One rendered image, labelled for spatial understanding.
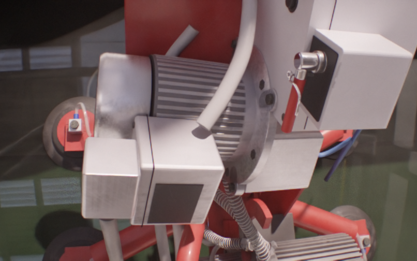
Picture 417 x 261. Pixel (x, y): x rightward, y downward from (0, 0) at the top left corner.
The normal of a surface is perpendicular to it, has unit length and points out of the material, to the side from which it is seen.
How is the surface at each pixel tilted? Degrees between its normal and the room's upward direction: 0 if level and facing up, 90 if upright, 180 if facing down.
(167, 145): 14
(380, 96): 75
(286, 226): 26
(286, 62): 90
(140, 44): 70
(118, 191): 79
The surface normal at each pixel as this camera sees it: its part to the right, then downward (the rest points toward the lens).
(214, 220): 0.18, -0.25
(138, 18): 0.18, 0.50
